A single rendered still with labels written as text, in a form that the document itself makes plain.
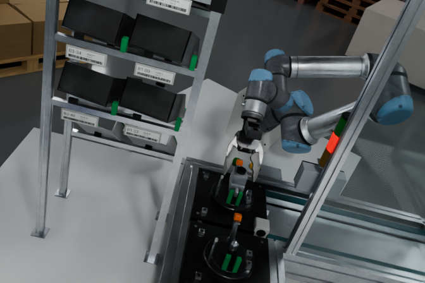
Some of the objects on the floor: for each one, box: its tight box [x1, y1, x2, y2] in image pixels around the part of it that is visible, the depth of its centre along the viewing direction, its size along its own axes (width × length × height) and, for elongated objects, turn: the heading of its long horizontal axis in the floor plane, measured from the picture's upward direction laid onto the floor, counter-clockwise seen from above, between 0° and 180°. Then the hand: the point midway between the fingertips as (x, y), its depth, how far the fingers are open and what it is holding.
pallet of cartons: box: [0, 0, 94, 78], centre depth 358 cm, size 132×101×74 cm
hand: (240, 175), depth 130 cm, fingers open, 8 cm apart
